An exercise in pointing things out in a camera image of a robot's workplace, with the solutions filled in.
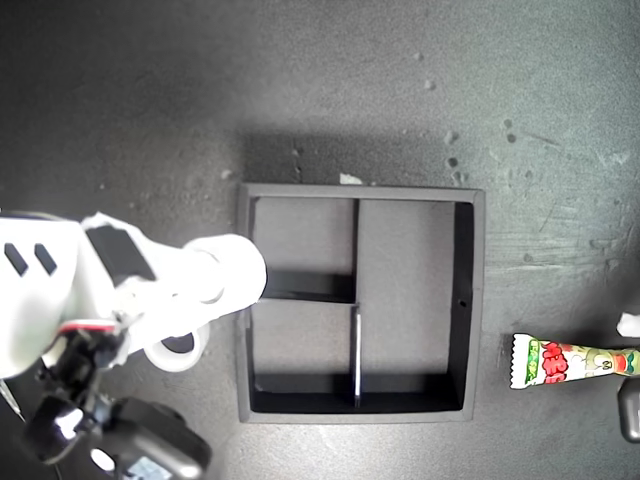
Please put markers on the printed snack bar wrapper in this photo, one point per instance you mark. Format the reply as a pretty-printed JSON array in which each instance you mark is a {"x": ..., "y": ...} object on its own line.
[{"x": 555, "y": 362}]

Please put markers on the black compartment tray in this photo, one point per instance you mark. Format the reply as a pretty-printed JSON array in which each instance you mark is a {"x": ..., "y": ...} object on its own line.
[{"x": 405, "y": 250}]

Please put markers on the white paper scrap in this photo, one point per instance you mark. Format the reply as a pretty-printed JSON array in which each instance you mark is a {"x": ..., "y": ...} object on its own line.
[{"x": 349, "y": 179}]

